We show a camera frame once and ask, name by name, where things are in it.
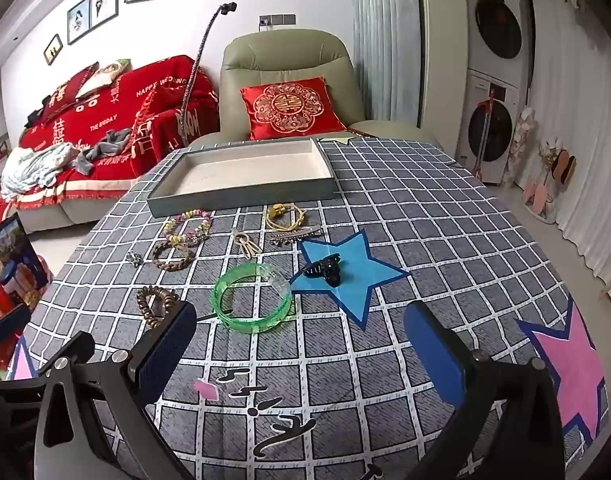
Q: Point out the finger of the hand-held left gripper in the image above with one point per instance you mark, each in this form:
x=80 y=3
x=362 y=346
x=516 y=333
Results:
x=8 y=322
x=70 y=349

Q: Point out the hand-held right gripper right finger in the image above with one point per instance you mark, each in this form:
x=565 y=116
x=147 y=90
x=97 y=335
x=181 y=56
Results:
x=430 y=355

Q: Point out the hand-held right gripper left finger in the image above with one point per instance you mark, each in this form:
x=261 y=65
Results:
x=168 y=345

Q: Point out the green translucent bangle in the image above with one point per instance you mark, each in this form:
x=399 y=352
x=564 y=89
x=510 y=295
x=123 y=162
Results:
x=255 y=324

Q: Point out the black hair claw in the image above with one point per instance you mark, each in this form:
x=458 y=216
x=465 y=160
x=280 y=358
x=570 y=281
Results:
x=328 y=270

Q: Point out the grey tray with white lining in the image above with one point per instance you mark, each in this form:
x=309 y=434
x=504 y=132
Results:
x=235 y=170

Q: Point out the blue printed box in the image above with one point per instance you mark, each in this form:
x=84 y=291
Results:
x=15 y=260

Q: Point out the gold dangling hair pins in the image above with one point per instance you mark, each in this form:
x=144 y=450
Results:
x=245 y=245

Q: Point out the grey sofa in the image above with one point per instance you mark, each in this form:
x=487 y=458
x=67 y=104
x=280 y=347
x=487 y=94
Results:
x=70 y=212

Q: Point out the white crumpled cloth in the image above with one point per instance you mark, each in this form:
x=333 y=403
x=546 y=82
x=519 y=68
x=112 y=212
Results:
x=35 y=165

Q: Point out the gold hair barrette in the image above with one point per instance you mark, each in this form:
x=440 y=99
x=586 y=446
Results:
x=295 y=234

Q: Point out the grey crumpled garment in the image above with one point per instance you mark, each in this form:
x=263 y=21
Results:
x=105 y=147

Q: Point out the pink floor decorations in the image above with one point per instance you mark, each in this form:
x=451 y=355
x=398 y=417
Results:
x=545 y=180

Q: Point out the red mop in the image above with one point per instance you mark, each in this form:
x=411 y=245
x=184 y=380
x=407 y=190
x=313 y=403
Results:
x=485 y=125

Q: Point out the red pillow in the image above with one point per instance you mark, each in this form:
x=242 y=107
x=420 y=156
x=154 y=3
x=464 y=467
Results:
x=68 y=92

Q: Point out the white printed pillow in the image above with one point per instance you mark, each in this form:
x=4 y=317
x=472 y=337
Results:
x=103 y=77

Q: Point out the red embroidered cushion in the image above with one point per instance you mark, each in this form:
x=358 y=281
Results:
x=290 y=107

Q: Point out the red covered sofa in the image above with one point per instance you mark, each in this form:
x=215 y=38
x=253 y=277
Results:
x=160 y=75

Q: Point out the white sheer curtain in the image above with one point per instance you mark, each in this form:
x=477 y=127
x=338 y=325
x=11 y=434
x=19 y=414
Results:
x=575 y=110

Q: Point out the green leather armchair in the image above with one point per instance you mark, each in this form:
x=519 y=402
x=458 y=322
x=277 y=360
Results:
x=285 y=55

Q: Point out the pale blue curtain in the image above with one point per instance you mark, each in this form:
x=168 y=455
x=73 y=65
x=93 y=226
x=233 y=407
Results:
x=385 y=35

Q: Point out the white dryer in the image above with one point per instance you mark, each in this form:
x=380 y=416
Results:
x=498 y=25

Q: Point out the small black picture frame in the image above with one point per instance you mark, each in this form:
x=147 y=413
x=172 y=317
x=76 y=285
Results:
x=52 y=49

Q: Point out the gooseneck camera stand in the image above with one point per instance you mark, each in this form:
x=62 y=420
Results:
x=198 y=60

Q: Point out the blue photo picture frame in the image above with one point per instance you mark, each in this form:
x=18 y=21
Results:
x=79 y=20

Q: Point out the white photo picture frame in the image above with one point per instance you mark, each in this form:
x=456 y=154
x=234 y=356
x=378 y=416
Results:
x=104 y=2

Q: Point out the grey wall sockets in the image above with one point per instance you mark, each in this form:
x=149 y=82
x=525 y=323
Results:
x=278 y=20

